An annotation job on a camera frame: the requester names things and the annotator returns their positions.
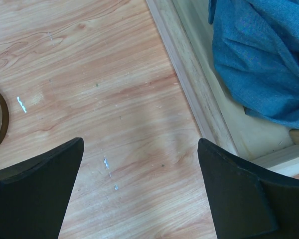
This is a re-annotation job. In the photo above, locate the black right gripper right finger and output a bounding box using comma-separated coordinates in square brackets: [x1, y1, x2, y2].
[198, 138, 299, 239]

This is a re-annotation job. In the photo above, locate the blue cloth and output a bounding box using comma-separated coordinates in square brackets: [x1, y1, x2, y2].
[208, 0, 299, 129]

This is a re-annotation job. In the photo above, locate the light wooden rack frame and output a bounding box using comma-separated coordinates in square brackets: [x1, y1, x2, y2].
[147, 0, 299, 176]

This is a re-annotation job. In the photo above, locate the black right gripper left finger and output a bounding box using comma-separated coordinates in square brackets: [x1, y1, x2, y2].
[0, 137, 84, 239]

